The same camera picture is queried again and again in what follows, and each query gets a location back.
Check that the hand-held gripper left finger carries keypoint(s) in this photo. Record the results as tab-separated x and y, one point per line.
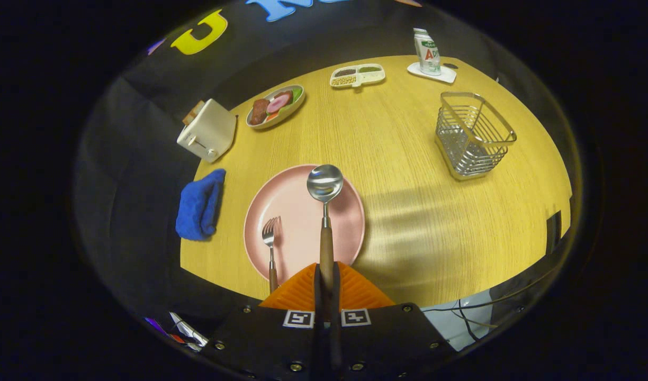
260	338

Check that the white square coaster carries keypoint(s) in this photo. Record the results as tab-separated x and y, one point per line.
446	75

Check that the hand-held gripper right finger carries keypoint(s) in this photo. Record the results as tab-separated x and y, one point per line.
393	338

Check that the pink round plate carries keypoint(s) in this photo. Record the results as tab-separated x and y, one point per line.
297	211

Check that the black table clamp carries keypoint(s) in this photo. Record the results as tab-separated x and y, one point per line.
553	233

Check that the white bottle with green label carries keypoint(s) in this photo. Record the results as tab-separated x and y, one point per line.
427	53

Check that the blue folded cloth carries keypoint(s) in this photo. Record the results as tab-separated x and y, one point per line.
197	206

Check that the oval plate with food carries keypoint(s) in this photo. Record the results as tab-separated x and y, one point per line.
275	105

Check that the white printed packet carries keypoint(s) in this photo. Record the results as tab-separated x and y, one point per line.
189	332

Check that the white toaster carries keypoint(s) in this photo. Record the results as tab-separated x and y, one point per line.
210	129

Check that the white divided dish with beans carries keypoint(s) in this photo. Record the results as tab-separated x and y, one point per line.
358	75

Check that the brown toast slice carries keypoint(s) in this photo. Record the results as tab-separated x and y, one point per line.
193	112

